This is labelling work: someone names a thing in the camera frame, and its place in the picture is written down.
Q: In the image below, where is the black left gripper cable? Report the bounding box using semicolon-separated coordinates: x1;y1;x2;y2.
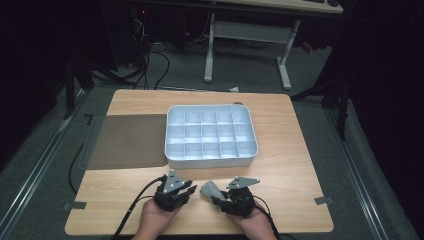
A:
110;175;168;240

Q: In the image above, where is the metal floor rail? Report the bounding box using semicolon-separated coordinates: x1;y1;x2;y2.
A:
323;109;389;240
0;89;88;233

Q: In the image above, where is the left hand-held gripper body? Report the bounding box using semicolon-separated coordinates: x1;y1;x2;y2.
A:
152;169;193;213

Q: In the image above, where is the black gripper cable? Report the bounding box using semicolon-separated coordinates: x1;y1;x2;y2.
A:
110;175;168;240
253;195;283;240

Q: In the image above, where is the person's left hand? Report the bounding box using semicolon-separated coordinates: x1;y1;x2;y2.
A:
134;198;181;240

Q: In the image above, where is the translucent grey box lid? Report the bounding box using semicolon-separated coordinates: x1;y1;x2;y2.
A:
79;113;169;171

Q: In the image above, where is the tangle of black cables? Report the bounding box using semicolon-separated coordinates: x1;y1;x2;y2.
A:
128;13;172;91

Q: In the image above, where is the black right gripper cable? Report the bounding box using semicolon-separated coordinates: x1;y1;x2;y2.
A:
253;195;283;240

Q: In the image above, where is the black metal stand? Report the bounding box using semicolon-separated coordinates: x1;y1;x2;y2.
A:
289;74;352;141
61;58;96;120

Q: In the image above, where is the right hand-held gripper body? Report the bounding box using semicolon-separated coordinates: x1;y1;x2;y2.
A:
219;176;261;219

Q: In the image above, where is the white-framed wooden desk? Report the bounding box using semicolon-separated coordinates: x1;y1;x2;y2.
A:
202;0;345;92

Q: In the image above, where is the white divided storage box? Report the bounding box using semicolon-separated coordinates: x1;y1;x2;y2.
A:
164;104;260;170

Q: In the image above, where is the person's right hand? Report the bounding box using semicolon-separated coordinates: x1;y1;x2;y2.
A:
225;203;278;240

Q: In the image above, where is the grey sock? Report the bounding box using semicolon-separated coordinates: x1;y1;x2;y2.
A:
199;180;228;210

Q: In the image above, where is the grey tape piece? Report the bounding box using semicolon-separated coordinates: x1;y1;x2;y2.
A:
314;195;334;206
62;201;88;212

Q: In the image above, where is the black floor cable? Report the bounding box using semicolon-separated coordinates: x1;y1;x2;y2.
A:
67;142;85;195

